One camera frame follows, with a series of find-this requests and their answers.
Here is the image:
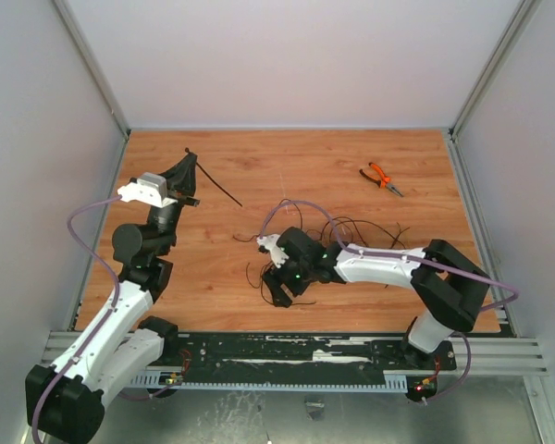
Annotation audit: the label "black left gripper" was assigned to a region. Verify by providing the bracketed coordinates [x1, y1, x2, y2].
[147, 153, 200, 255]

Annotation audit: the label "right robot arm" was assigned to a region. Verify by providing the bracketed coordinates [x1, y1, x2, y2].
[256, 227, 489, 368]

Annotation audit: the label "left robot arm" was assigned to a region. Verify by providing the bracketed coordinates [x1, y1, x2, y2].
[25, 152, 199, 443]

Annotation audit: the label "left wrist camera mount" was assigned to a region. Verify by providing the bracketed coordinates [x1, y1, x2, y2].
[117, 172, 178, 208]

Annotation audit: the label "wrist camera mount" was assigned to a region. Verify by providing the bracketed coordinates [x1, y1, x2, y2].
[256, 234, 289, 268]
[117, 172, 178, 208]

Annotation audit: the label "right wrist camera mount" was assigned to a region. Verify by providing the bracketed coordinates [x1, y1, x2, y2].
[256, 234, 289, 268]

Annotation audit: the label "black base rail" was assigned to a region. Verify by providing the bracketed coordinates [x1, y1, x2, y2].
[125, 330, 459, 385]

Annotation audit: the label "grey slotted cable duct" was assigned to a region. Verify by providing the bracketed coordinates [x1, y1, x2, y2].
[129, 369, 408, 394]

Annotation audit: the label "orange handled pliers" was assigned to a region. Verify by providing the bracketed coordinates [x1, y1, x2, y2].
[359, 162, 403, 197]

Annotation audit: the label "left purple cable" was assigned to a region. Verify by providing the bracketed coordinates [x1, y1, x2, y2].
[31, 193, 181, 444]

